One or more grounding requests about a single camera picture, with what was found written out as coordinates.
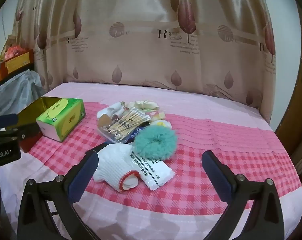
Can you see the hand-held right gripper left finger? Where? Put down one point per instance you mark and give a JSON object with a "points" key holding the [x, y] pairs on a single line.
{"points": [[83, 178]]}

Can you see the gold tin box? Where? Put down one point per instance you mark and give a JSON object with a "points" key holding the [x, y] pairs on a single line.
{"points": [[28, 120]]}

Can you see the blue packet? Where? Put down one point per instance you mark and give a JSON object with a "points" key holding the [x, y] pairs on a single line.
{"points": [[136, 133]]}

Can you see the beige leaf print curtain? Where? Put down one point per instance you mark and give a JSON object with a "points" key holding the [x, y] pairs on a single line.
{"points": [[151, 55]]}

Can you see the pink checked bedsheet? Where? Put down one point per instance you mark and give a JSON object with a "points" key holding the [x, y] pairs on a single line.
{"points": [[216, 135]]}

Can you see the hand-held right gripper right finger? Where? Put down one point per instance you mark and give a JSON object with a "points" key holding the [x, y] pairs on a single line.
{"points": [[216, 177]]}

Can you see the long orange cardboard box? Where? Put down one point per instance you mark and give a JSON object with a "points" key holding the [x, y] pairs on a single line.
{"points": [[18, 61]]}

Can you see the white sock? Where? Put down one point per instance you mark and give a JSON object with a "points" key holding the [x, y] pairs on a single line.
{"points": [[111, 110]]}

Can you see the clear bag of cotton swabs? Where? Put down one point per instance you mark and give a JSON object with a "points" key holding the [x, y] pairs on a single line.
{"points": [[126, 125]]}

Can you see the green tissue pack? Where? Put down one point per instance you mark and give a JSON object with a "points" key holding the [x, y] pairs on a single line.
{"points": [[61, 117]]}

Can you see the red plastic bag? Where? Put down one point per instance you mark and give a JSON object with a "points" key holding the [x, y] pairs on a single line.
{"points": [[14, 51]]}

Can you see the grey blue plastic cover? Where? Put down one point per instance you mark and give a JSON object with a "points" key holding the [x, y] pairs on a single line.
{"points": [[13, 90]]}

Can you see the teal fluffy scrunchie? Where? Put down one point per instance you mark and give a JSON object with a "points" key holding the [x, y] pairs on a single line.
{"points": [[156, 142]]}

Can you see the cream scrunchie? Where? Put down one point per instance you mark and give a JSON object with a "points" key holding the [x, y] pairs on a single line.
{"points": [[143, 104]]}

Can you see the yellow white plush flower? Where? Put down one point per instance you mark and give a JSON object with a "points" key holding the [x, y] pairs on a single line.
{"points": [[161, 124]]}

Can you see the white packet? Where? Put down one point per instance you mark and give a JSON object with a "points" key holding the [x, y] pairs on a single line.
{"points": [[153, 172]]}

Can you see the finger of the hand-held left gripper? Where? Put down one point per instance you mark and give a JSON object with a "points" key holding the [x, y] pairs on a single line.
{"points": [[3, 120], [11, 133]]}

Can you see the white knit glove red cuff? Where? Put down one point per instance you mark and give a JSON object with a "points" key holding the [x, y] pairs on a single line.
{"points": [[111, 165]]}

